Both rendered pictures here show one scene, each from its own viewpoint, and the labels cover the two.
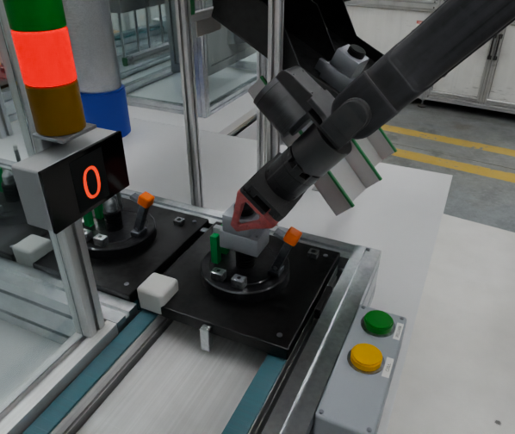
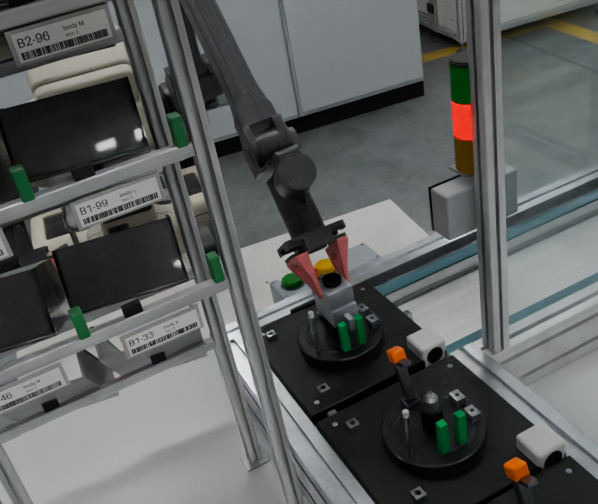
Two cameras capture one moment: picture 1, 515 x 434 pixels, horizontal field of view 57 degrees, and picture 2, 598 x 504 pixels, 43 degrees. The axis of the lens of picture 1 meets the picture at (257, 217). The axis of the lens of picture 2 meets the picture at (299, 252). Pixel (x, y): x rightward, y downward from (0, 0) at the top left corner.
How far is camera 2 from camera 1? 1.51 m
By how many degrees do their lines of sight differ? 104
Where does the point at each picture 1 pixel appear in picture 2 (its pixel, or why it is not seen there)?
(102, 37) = not seen: outside the picture
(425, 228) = (71, 423)
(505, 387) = not seen: hidden behind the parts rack
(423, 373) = not seen: hidden behind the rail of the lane
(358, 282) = (264, 313)
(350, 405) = (359, 254)
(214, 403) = (426, 305)
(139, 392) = (473, 326)
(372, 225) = (106, 453)
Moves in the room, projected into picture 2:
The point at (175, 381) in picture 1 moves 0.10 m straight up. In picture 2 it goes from (444, 324) to (440, 277)
